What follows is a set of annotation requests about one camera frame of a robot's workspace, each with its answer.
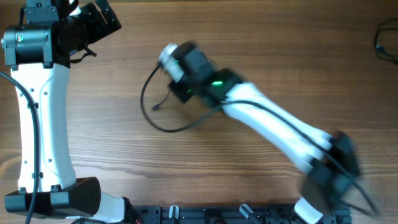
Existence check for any thin black cable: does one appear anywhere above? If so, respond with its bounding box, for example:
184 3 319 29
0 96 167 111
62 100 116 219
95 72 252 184
374 17 398 65

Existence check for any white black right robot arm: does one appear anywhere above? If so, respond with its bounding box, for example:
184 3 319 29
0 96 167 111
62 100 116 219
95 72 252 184
159 42 359 223

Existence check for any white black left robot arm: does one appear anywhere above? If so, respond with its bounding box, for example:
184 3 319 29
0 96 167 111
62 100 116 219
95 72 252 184
1 0 143 224

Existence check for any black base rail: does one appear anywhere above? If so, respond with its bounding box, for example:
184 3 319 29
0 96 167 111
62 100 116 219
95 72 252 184
74 203 352 224

